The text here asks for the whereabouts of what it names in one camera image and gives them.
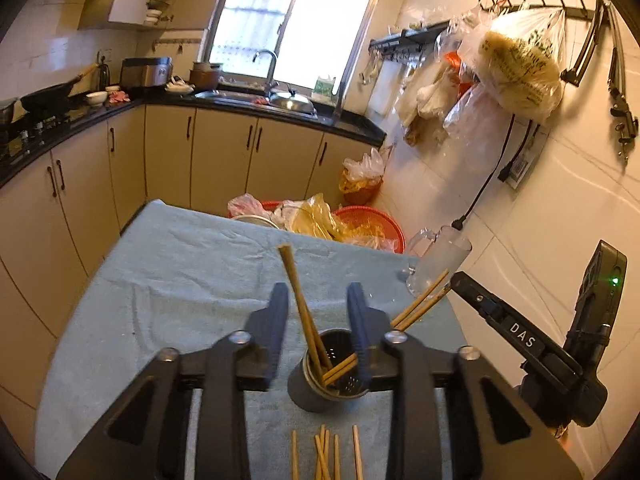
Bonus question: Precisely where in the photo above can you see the blue-grey towel cloth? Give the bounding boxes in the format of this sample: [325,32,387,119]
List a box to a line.
[34,199,468,480]

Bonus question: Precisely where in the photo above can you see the beige lower cabinets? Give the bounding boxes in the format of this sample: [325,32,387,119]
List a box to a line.
[0,105,386,441]

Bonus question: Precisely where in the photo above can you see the black wall hook rack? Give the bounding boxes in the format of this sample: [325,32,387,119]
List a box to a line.
[477,0,607,22]

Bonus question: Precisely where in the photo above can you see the black wall shelf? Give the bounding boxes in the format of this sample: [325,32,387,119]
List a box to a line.
[369,20,451,63]

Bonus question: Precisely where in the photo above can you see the yellow plastic bag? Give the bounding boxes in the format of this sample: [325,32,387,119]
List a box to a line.
[280,194,351,241]

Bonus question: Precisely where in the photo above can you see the steel sink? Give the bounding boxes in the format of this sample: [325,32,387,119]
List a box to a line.
[195,87,319,120]

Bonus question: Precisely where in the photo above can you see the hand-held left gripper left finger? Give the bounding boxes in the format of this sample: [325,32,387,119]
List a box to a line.
[55,282,290,480]

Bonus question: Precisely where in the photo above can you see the white wall socket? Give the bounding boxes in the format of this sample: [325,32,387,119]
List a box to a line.
[505,125,548,191]

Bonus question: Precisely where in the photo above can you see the steel pot lid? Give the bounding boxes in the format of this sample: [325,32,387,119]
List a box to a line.
[270,87,317,112]

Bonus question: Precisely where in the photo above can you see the brown clay pot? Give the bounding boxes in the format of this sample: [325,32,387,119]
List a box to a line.
[189,61,223,92]

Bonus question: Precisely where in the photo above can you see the kitchen window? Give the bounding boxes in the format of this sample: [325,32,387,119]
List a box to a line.
[200,0,391,93]

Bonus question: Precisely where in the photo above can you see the black countertop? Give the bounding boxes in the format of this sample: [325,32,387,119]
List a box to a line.
[0,87,388,188]

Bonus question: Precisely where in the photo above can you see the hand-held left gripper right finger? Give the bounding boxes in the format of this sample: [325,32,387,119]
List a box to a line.
[346,282,583,480]

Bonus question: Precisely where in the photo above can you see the chrome faucet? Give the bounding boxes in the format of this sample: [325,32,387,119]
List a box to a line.
[252,49,279,88]

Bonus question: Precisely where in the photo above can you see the black tongs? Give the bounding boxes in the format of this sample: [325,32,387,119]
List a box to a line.
[560,0,608,87]

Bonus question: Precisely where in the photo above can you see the dark grey chopstick holder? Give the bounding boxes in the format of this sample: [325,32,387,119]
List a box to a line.
[287,329,372,413]

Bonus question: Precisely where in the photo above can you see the plastic bag of bread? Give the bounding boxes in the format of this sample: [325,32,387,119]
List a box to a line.
[457,5,568,123]

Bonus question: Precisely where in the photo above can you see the gas stove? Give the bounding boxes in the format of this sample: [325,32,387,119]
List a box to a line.
[0,105,76,157]

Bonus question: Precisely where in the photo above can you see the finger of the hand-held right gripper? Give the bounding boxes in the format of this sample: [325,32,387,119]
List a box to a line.
[450,271,583,387]

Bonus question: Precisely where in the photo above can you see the hanging plastic bags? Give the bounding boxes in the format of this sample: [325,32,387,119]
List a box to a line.
[395,50,483,147]

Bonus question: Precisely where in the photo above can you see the clear glass mug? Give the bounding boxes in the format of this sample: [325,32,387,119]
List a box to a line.
[398,225,473,297]

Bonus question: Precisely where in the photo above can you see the bunch of wooden chopsticks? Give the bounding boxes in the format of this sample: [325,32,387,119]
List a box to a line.
[291,424,364,480]
[277,244,451,387]

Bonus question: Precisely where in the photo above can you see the black power cable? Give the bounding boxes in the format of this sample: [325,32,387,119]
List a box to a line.
[451,112,517,231]

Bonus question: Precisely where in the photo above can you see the metal clamp tool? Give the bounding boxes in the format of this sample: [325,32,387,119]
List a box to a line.
[602,2,640,162]

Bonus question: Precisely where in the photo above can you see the black wok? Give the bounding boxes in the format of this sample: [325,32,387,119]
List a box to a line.
[20,62,99,113]

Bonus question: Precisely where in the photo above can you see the red plastic basket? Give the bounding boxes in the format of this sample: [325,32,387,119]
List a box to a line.
[332,205,406,253]

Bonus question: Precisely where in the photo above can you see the green white carton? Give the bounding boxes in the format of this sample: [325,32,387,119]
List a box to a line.
[312,75,337,103]

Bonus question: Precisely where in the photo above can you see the bin with plastic bag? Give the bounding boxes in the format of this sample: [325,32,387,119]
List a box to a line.
[340,147,387,206]

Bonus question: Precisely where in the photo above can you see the silver countertop appliance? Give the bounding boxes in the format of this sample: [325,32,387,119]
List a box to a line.
[120,56,173,88]

